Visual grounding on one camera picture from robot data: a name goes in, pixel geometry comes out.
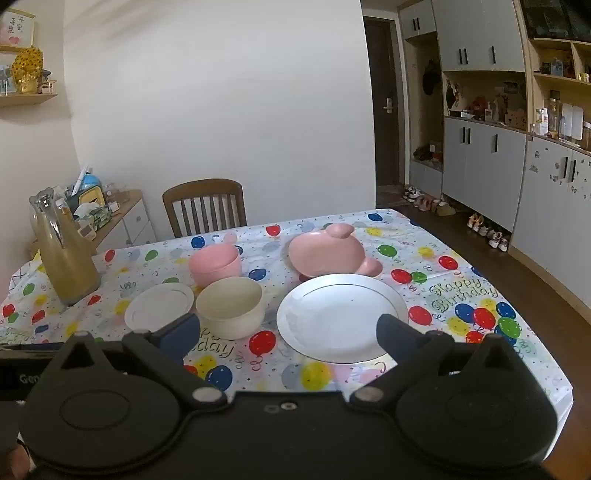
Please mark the grey and wood wall cabinet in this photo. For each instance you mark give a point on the grey and wood wall cabinet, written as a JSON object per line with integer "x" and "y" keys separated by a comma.
{"x": 485, "y": 157}

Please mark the white tube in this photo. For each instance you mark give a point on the white tube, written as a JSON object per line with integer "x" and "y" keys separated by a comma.
{"x": 82, "y": 177}

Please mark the white and red shoes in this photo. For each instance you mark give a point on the white and red shoes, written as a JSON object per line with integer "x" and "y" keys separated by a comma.
{"x": 498, "y": 240}

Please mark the tan shoes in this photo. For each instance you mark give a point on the tan shoes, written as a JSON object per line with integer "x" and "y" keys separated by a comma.
{"x": 445, "y": 208}

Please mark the pink bowl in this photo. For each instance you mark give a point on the pink bowl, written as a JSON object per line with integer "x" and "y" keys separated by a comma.
{"x": 212, "y": 270}

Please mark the white and orange shoes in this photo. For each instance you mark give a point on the white and orange shoes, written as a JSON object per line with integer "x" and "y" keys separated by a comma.
{"x": 478, "y": 224}

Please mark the large white plate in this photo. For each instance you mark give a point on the large white plate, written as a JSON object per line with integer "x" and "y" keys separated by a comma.
{"x": 341, "y": 314}

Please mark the small white plate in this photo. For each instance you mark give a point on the small white plate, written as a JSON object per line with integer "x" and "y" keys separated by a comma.
{"x": 159, "y": 304}

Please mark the green tissue box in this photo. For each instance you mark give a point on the green tissue box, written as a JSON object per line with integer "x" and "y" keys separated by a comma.
{"x": 99, "y": 216}

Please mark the pink bear-shaped plate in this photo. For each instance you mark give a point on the pink bear-shaped plate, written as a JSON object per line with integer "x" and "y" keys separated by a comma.
{"x": 328, "y": 251}

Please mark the framed picture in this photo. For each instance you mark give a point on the framed picture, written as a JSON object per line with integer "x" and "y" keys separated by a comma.
{"x": 16, "y": 27}

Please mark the cream bowl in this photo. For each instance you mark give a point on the cream bowl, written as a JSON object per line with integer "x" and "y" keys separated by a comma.
{"x": 231, "y": 318}

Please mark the white sneakers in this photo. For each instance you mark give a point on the white sneakers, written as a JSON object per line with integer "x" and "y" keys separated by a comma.
{"x": 411, "y": 193}

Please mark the gold thermos jug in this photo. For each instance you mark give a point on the gold thermos jug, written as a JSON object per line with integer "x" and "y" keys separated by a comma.
{"x": 64, "y": 263}

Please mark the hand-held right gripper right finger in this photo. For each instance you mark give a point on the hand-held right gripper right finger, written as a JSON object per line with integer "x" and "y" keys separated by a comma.
{"x": 393, "y": 333}

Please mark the gold flower ornament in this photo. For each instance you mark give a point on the gold flower ornament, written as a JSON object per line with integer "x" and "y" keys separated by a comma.
{"x": 27, "y": 69}

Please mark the pink shoes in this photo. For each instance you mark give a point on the pink shoes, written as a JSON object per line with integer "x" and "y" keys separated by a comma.
{"x": 427, "y": 201}

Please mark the dark brown door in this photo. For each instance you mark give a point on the dark brown door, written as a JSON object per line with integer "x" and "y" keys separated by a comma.
{"x": 381, "y": 69}

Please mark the wooden wall shelf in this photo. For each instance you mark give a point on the wooden wall shelf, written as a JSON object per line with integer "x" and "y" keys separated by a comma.
{"x": 27, "y": 98}

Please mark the glass jar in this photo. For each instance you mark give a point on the glass jar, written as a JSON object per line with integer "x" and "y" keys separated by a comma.
{"x": 552, "y": 117}

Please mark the balloon print tablecloth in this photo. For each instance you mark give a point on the balloon print tablecloth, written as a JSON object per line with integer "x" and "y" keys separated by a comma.
{"x": 323, "y": 374}

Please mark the wooden chair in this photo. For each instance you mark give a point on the wooden chair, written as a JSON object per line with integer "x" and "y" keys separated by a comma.
{"x": 203, "y": 187}

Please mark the white side cabinet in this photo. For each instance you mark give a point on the white side cabinet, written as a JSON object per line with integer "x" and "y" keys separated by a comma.
{"x": 134, "y": 226}

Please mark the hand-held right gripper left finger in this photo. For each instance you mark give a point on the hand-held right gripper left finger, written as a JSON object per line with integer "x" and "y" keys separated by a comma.
{"x": 182, "y": 333}

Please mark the white plastic container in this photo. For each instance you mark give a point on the white plastic container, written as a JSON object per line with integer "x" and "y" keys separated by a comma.
{"x": 572, "y": 121}

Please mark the small white timer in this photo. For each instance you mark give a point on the small white timer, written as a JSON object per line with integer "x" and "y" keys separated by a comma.
{"x": 86, "y": 230}

